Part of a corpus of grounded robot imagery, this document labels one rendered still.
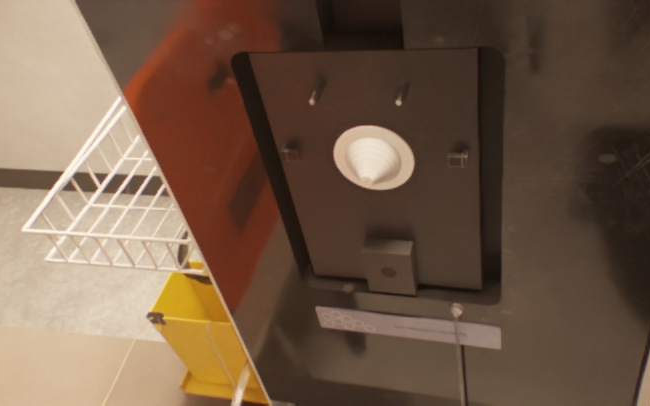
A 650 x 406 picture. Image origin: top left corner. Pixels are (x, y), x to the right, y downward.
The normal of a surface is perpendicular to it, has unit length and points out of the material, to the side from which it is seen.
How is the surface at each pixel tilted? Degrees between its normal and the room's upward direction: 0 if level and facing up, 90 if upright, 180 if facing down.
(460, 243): 90
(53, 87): 90
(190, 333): 93
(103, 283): 0
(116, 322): 0
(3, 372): 0
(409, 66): 90
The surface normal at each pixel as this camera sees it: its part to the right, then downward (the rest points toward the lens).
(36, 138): -0.24, 0.70
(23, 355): -0.17, -0.71
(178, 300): 0.95, 0.00
